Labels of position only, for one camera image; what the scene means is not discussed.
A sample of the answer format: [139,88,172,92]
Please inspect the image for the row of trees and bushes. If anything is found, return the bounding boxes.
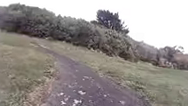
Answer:
[0,0,188,72]

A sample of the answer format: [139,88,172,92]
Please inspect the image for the dark asphalt path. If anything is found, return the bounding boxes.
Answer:
[25,41,177,106]

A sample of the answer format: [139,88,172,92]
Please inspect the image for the grass beside path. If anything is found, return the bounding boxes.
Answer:
[25,37,188,106]
[0,28,64,106]

